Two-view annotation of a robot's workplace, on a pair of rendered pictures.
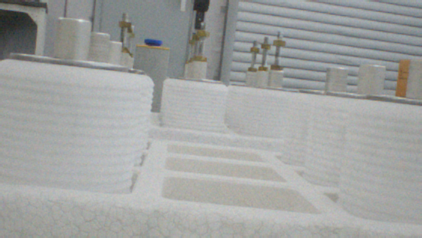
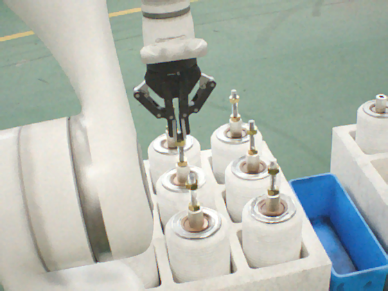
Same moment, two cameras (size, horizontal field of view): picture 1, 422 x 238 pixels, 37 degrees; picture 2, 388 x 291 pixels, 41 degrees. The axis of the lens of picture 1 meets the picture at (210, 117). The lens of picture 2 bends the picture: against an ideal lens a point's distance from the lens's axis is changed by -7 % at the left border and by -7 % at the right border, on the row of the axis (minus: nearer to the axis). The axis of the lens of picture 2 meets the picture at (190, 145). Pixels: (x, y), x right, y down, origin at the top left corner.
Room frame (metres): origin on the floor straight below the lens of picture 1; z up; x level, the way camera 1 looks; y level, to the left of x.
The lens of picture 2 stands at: (1.08, 0.80, 0.77)
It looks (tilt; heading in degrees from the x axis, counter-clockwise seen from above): 31 degrees down; 268
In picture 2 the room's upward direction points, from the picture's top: 6 degrees counter-clockwise
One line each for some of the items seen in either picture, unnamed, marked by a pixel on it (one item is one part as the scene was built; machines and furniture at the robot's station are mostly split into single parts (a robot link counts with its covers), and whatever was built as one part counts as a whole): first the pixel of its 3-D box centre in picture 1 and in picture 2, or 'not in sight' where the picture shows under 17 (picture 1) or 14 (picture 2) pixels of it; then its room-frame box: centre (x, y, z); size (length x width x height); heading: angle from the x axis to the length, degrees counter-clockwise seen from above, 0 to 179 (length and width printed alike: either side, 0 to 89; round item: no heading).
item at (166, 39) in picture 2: not in sight; (168, 28); (1.08, 0.06, 0.52); 0.11 x 0.09 x 0.06; 94
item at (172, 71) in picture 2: not in sight; (172, 68); (1.08, 0.04, 0.45); 0.08 x 0.08 x 0.09
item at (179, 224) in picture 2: not in sight; (196, 223); (1.07, 0.16, 0.25); 0.08 x 0.08 x 0.01
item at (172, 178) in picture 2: not in sight; (183, 179); (1.08, 0.04, 0.25); 0.08 x 0.08 x 0.01
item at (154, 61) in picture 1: (145, 120); not in sight; (1.36, 0.14, 0.16); 0.07 x 0.07 x 0.31; 6
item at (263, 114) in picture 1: (267, 148); (237, 174); (0.97, -0.09, 0.16); 0.10 x 0.10 x 0.18
